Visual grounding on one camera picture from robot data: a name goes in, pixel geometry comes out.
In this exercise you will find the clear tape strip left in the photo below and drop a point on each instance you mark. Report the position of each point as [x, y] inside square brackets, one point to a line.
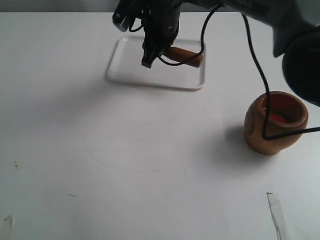
[7, 228]

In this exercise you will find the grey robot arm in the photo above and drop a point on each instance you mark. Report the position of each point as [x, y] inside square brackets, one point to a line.
[296, 35]

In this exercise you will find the brown wooden pestle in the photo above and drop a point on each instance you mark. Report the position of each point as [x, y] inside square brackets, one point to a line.
[184, 56]

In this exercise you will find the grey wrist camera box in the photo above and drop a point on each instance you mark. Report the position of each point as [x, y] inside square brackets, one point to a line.
[123, 16]

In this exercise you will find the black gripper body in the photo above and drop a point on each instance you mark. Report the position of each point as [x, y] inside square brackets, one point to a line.
[160, 21]

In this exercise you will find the clear tape strip right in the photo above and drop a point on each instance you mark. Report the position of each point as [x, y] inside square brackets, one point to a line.
[278, 217]

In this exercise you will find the brown wooden mortar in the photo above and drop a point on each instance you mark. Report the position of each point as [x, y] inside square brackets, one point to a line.
[281, 103]

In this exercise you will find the red object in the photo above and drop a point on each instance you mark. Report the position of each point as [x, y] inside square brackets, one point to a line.
[277, 118]

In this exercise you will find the clear tape strip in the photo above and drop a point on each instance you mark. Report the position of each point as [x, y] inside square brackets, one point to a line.
[7, 228]
[278, 217]

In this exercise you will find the white rectangular plastic tray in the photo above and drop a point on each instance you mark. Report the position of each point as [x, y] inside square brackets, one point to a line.
[125, 67]

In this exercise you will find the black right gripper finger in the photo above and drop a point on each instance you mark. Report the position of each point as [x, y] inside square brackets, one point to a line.
[152, 49]

